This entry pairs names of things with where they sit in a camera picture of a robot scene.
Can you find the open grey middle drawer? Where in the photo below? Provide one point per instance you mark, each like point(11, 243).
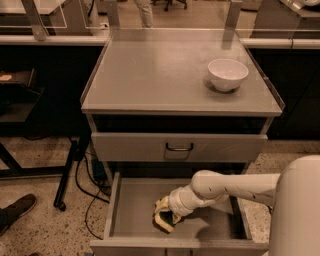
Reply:
point(218, 230)

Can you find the white horizontal rail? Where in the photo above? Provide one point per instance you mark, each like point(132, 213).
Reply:
point(313, 44)

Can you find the black drawer handle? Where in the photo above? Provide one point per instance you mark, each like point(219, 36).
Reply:
point(179, 148)

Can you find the grey drawer cabinet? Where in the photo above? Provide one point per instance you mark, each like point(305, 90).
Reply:
point(157, 81)

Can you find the closed grey top drawer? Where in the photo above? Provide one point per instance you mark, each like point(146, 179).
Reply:
point(150, 147)

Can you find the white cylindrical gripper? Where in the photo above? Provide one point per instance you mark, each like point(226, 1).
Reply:
point(175, 202)

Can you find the brown shoe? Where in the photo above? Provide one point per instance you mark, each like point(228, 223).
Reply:
point(14, 211)

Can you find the green and yellow sponge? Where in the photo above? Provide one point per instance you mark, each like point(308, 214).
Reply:
point(165, 220)

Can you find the white ceramic bowl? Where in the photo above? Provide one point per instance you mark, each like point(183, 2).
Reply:
point(227, 74)

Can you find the black metal table frame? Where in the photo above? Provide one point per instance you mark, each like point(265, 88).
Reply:
point(15, 170)

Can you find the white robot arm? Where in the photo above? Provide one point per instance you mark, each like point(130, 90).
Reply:
point(292, 195)

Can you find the standing person's legs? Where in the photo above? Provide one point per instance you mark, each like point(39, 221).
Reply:
point(145, 12)

